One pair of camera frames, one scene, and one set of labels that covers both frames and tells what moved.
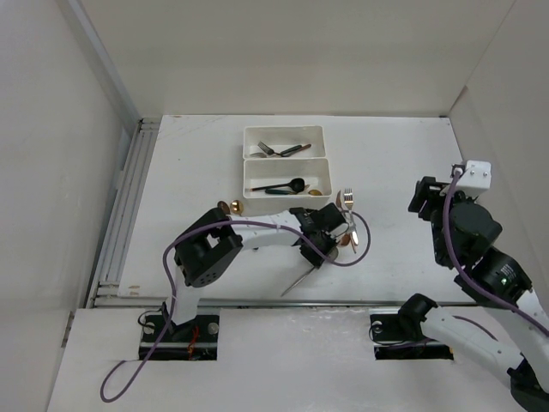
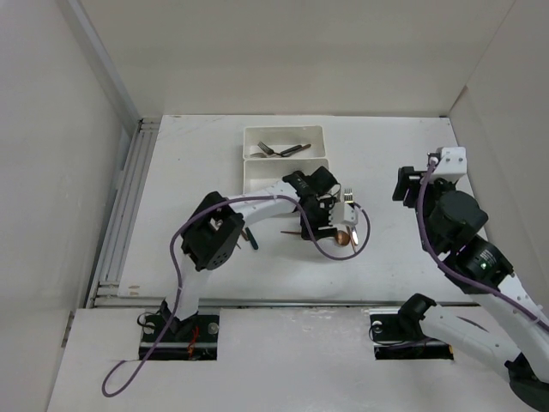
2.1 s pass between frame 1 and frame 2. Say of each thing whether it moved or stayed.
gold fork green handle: stayed
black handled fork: stayed
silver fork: stayed
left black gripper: moved
